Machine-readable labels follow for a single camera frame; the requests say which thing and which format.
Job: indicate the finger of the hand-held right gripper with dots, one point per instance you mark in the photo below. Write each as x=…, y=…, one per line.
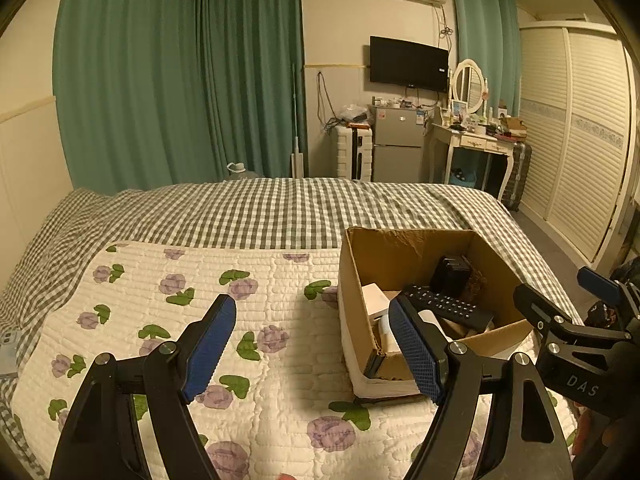
x=600, y=282
x=547, y=315

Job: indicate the small white box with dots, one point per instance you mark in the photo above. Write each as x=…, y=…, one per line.
x=375, y=300

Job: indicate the white floral quilt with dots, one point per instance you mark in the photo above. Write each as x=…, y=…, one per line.
x=280, y=370

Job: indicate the white dressing table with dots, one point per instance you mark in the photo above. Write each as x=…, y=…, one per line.
x=472, y=144

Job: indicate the silver fridge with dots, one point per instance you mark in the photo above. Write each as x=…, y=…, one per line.
x=397, y=150

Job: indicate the light teal curtain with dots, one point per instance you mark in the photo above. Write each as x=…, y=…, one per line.
x=485, y=35

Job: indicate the white flat mop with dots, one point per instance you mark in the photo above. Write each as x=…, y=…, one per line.
x=296, y=162

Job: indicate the person's right hand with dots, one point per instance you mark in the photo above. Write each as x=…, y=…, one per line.
x=589, y=432

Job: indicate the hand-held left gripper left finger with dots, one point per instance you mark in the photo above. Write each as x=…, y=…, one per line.
x=210, y=345

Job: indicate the dark suitcase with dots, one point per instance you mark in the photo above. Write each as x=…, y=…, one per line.
x=520, y=170

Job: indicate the small cardboard box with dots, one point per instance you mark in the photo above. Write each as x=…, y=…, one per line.
x=514, y=127

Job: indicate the clear plastic bag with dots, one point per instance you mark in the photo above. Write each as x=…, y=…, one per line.
x=354, y=114

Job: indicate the white suitcase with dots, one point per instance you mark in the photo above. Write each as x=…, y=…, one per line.
x=350, y=152

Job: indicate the oval white mirror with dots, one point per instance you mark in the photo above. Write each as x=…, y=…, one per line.
x=469, y=85

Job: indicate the black remote control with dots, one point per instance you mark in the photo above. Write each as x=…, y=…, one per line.
x=450, y=307

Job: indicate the white louvred wardrobe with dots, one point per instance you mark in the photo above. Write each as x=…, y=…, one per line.
x=575, y=130

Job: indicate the black box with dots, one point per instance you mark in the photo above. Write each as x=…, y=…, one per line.
x=450, y=272

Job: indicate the green curtain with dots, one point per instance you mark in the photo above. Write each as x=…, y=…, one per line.
x=165, y=75

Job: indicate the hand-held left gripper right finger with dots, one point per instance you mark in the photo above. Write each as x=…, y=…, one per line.
x=415, y=355

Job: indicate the black wall television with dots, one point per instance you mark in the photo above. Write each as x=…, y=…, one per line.
x=407, y=64

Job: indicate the phone in light blue case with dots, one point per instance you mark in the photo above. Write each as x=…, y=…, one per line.
x=7, y=352

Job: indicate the brown cardboard box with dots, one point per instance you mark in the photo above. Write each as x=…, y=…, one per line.
x=365, y=260

